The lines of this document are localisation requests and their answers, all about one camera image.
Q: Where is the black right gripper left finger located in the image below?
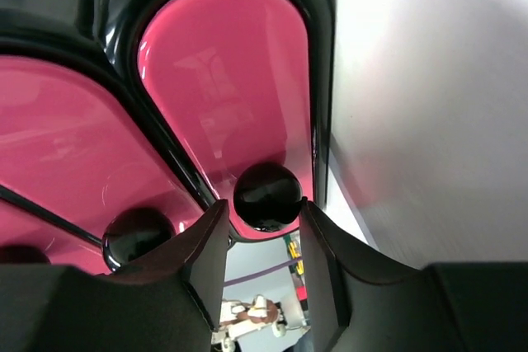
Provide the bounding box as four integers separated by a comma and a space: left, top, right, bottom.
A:
1, 199, 229, 351

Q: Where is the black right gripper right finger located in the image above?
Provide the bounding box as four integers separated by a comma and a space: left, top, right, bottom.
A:
299, 200, 527, 351

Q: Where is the pink drawer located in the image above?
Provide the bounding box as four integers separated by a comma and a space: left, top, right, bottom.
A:
1, 201, 110, 275
137, 0, 313, 199
1, 55, 202, 237

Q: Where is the pink bottom drawer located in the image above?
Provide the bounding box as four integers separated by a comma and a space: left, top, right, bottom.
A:
1, 201, 110, 275

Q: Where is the pink top drawer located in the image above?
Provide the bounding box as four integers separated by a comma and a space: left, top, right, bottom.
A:
137, 0, 313, 199

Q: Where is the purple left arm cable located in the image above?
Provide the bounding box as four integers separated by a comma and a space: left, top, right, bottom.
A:
223, 260, 299, 287

